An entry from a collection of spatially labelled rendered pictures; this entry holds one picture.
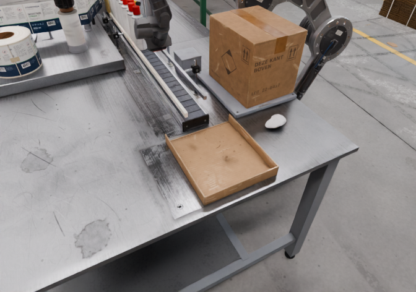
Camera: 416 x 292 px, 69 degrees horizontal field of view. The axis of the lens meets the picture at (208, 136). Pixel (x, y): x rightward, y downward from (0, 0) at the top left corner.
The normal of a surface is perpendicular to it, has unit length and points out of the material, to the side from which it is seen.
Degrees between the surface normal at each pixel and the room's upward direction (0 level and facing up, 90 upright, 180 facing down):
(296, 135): 0
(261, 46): 90
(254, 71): 90
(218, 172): 0
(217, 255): 0
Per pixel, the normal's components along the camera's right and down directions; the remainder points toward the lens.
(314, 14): 0.36, 0.62
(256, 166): 0.01, -0.74
